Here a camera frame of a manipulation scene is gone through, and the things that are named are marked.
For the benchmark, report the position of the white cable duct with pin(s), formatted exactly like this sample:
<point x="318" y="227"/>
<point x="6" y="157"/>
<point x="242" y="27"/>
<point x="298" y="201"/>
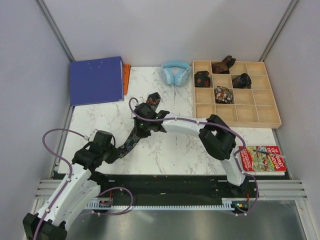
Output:
<point x="103" y="205"/>

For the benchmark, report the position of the blue ring binder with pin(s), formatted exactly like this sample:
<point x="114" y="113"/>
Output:
<point x="96" y="81"/>

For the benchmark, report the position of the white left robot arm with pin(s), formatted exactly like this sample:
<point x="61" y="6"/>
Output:
<point x="80" y="185"/>

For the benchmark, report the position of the red children's book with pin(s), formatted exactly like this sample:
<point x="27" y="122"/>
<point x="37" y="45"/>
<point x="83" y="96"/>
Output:
<point x="262" y="161"/>

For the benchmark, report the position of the wooden compartment tray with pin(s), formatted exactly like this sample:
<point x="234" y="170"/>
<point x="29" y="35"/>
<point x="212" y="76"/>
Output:
<point x="251" y="107"/>

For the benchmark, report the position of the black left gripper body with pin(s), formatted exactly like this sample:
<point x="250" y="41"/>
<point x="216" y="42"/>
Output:
<point x="110" y="154"/>

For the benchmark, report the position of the orange perforated plastic piece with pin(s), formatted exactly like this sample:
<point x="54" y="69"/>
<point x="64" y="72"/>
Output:
<point x="126" y="77"/>

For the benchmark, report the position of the red white patterned rolled tie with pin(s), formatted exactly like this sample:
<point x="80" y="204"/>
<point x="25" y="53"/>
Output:
<point x="223" y="95"/>

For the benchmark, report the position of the black glossy rolled tie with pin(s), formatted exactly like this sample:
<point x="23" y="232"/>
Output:
<point x="242" y="81"/>

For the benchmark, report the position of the light blue headphones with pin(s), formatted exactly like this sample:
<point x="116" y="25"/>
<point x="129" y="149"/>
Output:
<point x="175" y="73"/>

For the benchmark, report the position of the dark orange-dotted rolled tie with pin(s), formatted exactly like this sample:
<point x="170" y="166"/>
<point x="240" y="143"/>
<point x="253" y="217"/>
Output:
<point x="202" y="79"/>

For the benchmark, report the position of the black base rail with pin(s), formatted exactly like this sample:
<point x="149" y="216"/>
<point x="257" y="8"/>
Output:
<point x="175" y="189"/>

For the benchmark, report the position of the brown patterned rolled tie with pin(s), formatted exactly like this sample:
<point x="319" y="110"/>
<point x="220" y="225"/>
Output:
<point x="223" y="67"/>

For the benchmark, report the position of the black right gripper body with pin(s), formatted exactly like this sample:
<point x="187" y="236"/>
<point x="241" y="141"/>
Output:
<point x="141" y="128"/>

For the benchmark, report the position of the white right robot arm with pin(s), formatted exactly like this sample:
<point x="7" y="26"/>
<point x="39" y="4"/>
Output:
<point x="216" y="137"/>

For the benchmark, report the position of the navy floral necktie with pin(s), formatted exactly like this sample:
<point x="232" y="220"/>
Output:
<point x="153" y="101"/>

